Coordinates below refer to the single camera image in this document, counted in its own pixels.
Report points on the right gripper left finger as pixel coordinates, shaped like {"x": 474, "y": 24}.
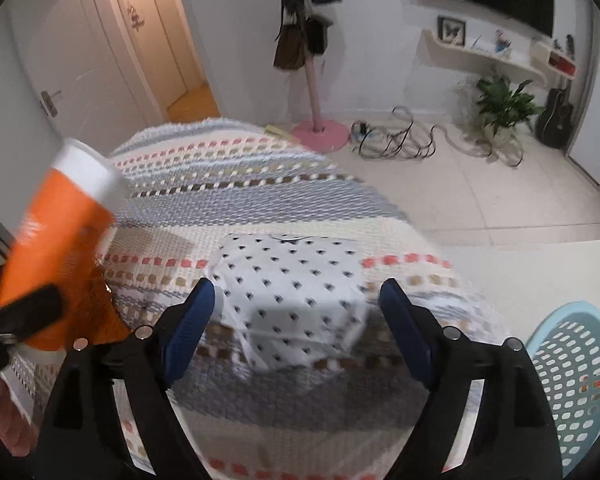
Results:
{"x": 81, "y": 435}

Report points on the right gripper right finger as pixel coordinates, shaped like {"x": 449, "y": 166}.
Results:
{"x": 515, "y": 436}

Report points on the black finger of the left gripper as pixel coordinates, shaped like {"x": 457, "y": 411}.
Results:
{"x": 28, "y": 315}

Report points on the orange paper cup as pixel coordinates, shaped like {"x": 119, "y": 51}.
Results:
{"x": 58, "y": 238}

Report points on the heart pattern tissue pack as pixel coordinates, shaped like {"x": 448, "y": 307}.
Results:
{"x": 291, "y": 300}

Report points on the person's left hand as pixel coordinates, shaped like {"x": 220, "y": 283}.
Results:
{"x": 16, "y": 432}

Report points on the light blue laundry basket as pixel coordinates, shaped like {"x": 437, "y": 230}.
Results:
{"x": 565, "y": 351}

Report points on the striped knitted blanket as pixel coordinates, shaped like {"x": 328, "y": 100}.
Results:
{"x": 296, "y": 376}

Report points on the white door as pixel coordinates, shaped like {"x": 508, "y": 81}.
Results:
{"x": 83, "y": 70}

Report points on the pink coat stand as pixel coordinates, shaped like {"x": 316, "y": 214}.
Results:
{"x": 317, "y": 133}

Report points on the black acoustic guitar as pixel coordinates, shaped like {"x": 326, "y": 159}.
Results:
{"x": 554, "y": 125}

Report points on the green potted plant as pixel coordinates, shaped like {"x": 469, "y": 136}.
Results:
{"x": 503, "y": 106}

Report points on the brown hanging bag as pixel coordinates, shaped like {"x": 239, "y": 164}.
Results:
{"x": 290, "y": 53}

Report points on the framed butterfly picture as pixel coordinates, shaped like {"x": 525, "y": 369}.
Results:
{"x": 451, "y": 31}

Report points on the lower white wall shelf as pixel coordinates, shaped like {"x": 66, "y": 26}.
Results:
{"x": 537, "y": 64}

